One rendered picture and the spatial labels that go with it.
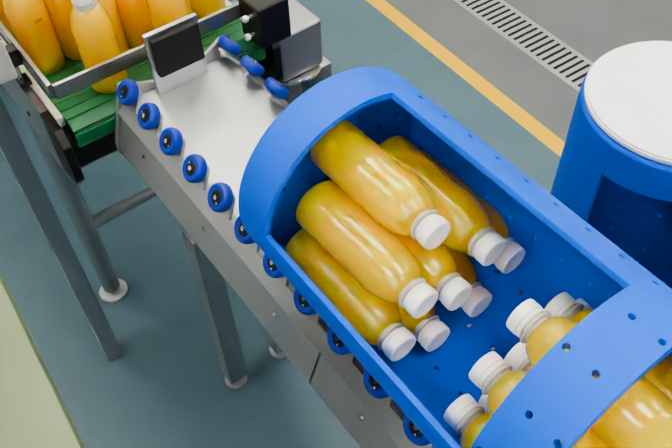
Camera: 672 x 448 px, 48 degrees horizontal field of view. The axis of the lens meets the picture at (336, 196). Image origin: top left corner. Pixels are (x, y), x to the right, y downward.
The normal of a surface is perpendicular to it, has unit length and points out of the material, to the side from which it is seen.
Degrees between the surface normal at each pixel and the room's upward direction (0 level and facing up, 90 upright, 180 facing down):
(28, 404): 1
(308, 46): 90
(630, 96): 0
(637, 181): 90
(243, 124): 0
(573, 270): 81
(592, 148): 90
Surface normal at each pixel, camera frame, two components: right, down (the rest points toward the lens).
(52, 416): -0.02, -0.64
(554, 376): -0.40, -0.35
